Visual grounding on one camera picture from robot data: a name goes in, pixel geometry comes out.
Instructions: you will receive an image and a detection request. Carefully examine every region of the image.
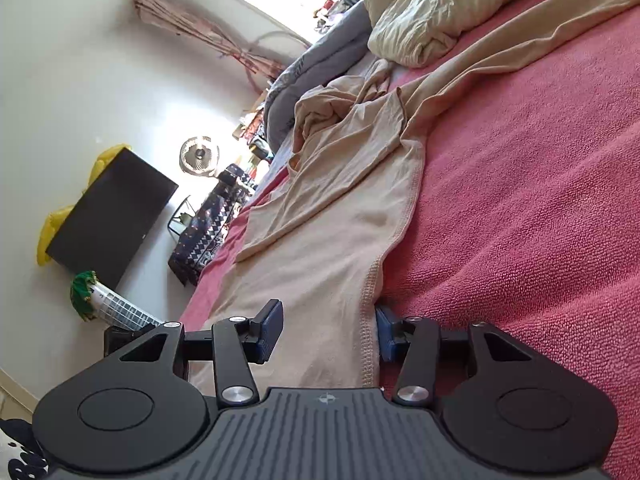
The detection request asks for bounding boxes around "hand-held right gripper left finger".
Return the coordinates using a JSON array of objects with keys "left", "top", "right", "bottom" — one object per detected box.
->
[{"left": 119, "top": 299, "right": 285, "bottom": 407}]

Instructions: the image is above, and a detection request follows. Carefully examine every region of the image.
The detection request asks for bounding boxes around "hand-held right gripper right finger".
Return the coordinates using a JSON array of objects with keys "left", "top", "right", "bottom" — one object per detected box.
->
[{"left": 375, "top": 306, "right": 536, "bottom": 407}]

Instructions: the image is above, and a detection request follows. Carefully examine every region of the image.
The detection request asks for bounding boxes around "beige long-sleeved shirt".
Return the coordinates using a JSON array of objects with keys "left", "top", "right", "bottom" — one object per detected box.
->
[{"left": 187, "top": 0, "right": 640, "bottom": 391}]

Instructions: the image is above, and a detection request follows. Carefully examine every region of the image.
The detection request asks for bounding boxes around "black and white printed cloth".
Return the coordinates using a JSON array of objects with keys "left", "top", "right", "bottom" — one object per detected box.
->
[{"left": 0, "top": 417, "right": 51, "bottom": 480}]

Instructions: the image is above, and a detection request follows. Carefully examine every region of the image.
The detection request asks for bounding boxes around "round desk fan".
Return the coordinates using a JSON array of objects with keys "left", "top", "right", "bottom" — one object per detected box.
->
[{"left": 179, "top": 132, "right": 221, "bottom": 179}]

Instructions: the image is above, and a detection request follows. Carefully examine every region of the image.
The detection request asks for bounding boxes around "colourful printed box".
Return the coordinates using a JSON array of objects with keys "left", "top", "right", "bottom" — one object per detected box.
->
[{"left": 232, "top": 102, "right": 274, "bottom": 161}]

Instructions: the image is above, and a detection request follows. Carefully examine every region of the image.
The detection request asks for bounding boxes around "pink blanket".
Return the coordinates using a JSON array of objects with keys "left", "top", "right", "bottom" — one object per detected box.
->
[{"left": 177, "top": 0, "right": 640, "bottom": 480}]

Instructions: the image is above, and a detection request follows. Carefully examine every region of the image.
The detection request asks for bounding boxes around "grey duvet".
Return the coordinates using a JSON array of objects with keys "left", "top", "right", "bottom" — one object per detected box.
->
[{"left": 263, "top": 0, "right": 374, "bottom": 157}]

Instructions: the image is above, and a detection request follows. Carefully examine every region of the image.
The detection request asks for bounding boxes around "hula hoop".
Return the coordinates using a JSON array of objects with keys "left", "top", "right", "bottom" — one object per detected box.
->
[{"left": 244, "top": 30, "right": 314, "bottom": 94}]

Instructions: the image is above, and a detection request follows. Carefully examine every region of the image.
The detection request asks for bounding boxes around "pink floral curtain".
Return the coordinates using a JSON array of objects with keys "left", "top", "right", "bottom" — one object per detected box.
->
[{"left": 132, "top": 0, "right": 286, "bottom": 79}]

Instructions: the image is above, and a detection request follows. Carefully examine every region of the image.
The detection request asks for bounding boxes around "cream white garment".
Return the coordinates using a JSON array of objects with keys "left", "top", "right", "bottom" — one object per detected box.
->
[{"left": 363, "top": 0, "right": 552, "bottom": 69}]

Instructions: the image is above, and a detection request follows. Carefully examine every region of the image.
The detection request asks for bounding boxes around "black wall television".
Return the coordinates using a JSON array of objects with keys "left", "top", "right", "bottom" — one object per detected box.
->
[{"left": 45, "top": 149, "right": 180, "bottom": 289}]

